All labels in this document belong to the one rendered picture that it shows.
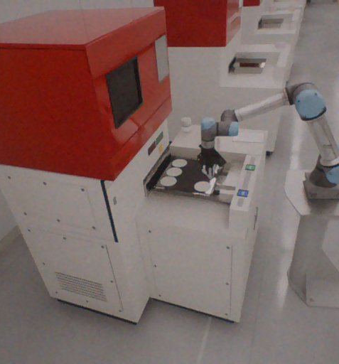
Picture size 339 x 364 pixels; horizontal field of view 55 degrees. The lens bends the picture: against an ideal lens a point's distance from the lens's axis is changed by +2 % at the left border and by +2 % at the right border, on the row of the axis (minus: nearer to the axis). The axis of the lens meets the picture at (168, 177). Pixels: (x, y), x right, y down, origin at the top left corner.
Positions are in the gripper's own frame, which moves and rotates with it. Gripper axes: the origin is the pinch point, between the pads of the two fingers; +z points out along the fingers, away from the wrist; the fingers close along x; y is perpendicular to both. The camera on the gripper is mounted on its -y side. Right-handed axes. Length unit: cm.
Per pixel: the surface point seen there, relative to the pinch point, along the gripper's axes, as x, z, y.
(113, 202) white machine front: 56, -9, 17
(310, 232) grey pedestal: -40, 45, -45
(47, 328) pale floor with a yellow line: 99, 99, 66
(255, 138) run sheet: -57, 2, 7
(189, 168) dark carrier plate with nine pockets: -9.7, 9.1, 26.1
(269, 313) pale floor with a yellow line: -9, 99, -40
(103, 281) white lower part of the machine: 66, 55, 33
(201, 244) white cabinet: 24.3, 27.5, -11.5
